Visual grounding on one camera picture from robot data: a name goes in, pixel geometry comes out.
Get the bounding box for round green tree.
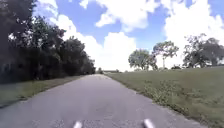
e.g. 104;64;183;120
127;48;158;72

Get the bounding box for grey asphalt path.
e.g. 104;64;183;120
0;73;208;128

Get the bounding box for tall thin tree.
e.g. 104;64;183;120
152;40;180;70

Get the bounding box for robot's own part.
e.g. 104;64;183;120
143;118;156;128
73;120;83;128

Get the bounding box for grass field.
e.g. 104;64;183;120
104;65;224;128

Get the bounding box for row of dark trees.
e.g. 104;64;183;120
0;0;97;85

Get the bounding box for large dark tree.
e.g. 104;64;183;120
181;32;224;69

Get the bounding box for grass strip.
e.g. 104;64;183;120
0;74;86;108

